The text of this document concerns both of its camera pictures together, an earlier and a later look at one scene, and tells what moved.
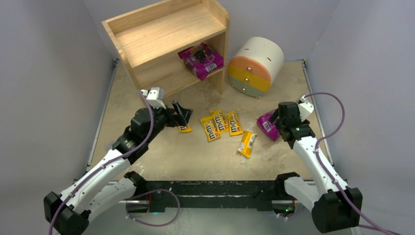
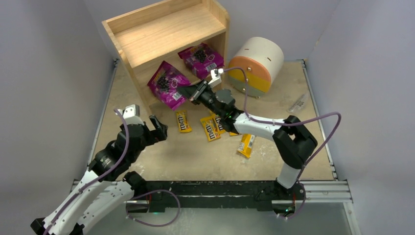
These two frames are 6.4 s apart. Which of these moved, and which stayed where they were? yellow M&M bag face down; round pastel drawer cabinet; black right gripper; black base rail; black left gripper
Moved: black right gripper; black left gripper
Stayed: yellow M&M bag face down; black base rail; round pastel drawer cabinet
